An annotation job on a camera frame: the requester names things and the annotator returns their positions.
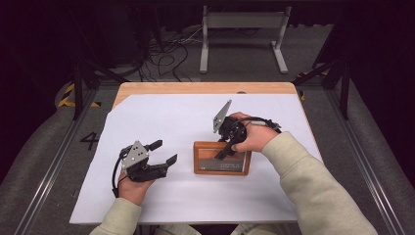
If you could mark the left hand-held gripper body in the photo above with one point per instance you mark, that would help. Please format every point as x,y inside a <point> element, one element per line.
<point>135,155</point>

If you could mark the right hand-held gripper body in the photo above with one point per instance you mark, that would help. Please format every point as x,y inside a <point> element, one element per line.
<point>233,129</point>

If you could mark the orange wooden box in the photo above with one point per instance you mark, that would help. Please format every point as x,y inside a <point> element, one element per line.
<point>208,163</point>

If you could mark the person's right hand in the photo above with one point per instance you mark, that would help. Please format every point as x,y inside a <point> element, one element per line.
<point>257,135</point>

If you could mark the person's left hand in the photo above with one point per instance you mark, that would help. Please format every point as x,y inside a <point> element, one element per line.
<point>133,192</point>

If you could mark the white paper sheet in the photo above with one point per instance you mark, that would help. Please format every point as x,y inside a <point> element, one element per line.
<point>163,114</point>

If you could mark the wooden table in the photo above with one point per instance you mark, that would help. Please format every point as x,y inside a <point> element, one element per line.
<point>195,88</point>

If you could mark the person's left leg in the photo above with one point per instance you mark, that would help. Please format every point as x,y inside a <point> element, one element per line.
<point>179,230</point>

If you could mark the person's leg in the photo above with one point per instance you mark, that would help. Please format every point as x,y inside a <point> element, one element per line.
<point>179,230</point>
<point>257,229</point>

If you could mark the yellow black hazard tape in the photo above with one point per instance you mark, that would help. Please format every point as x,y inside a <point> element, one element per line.
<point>303,96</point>
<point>65,103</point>

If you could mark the person's right leg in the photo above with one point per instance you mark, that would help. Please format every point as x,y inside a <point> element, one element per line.
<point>257,229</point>

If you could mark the black metal stand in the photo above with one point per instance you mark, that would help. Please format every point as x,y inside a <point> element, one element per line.
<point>345,94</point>
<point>77,91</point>

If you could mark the grey metal stand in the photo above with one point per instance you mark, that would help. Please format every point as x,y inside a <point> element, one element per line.
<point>241,20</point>

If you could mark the aluminium floor rail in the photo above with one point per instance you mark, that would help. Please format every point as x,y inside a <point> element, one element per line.
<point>48,181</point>
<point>372,181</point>

